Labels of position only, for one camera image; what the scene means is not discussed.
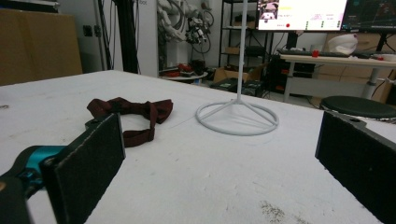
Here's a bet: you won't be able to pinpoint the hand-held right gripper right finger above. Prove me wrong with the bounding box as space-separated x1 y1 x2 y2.
315 110 396 224

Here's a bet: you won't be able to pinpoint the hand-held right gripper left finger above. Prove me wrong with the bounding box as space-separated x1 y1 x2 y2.
0 112 127 224

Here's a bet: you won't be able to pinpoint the dark red bow tie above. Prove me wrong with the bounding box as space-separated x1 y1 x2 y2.
86 96 174 148

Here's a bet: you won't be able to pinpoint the white metal stand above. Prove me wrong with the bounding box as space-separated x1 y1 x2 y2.
195 0 280 137

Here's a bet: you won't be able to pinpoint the round black stool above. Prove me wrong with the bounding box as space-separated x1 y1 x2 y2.
319 95 396 119

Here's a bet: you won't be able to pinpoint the light wooden desk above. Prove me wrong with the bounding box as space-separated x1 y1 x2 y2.
279 53 396 104

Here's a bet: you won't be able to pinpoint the black keyboard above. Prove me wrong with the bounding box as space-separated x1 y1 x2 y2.
277 49 351 59

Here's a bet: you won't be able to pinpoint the white plastic bag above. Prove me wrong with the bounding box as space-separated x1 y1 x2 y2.
327 33 359 56

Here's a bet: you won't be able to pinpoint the brown cardboard panel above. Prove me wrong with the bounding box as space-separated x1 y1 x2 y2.
0 8 83 87

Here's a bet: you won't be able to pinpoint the small round white table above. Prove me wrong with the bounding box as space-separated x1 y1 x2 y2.
159 70 209 85

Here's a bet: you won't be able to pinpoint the dark computer monitor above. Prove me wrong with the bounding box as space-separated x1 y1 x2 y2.
341 0 396 34

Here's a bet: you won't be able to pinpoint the open cardboard box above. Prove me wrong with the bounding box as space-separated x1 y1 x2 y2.
213 63 267 85

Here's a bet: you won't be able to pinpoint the bright computer monitor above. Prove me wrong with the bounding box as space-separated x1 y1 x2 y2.
257 0 348 32

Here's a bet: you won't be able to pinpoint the white robot arms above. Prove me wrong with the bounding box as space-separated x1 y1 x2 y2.
156 0 200 43

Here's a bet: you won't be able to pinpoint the black metal shelf rack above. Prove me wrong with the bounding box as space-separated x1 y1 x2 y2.
219 0 275 70

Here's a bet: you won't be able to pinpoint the black upright post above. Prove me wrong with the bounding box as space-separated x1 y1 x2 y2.
114 0 139 75

